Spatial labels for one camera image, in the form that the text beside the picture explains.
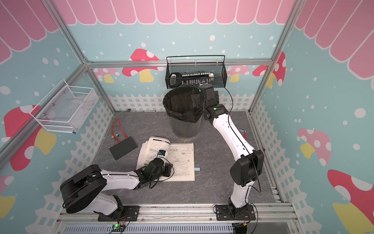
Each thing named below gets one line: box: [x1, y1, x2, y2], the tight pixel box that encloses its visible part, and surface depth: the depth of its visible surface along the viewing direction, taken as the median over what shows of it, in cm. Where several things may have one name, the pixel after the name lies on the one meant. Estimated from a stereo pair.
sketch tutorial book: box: [136, 136, 196, 182], surface depth 94 cm
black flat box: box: [108, 136, 138, 161], surface depth 102 cm
